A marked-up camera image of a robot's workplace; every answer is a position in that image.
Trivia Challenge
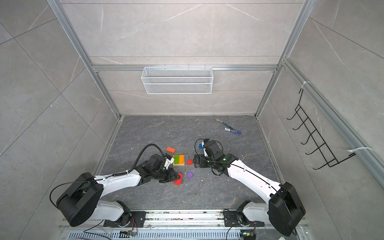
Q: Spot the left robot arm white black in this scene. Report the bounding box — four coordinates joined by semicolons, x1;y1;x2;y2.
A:
56;154;182;227

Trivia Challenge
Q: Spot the natural wood block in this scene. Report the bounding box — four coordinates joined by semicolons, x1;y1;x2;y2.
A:
172;154;186;168

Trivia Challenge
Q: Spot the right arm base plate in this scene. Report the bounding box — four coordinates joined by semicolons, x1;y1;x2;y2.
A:
222;210;265;227

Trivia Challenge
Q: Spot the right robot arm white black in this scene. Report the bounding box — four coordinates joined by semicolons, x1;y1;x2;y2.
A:
194;139;306;237

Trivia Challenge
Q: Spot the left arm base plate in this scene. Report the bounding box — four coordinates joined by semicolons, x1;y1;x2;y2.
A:
103;211;147;228

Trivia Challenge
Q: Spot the orange-red wood block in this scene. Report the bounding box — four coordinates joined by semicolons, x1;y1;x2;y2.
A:
166;147;176;154

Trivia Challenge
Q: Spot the yellow-orange wood block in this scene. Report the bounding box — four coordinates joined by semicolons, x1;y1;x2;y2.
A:
179;155;185;165

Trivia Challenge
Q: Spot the red arch wood block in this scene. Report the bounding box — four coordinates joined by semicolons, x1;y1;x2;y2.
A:
174;173;183;186

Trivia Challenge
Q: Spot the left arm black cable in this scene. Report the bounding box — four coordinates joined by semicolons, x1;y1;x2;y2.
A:
131;143;165;170

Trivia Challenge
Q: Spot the green rectangular block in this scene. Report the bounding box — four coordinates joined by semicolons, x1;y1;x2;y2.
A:
173;155;180;165

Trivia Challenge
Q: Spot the white wire mesh basket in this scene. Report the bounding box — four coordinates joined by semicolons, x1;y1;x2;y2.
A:
141;67;214;95

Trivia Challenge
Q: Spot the black wire hook rack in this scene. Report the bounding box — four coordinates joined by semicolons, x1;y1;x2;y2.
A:
287;89;356;170

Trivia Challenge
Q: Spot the blue marker pen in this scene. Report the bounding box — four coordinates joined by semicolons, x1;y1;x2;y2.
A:
225;128;242;135

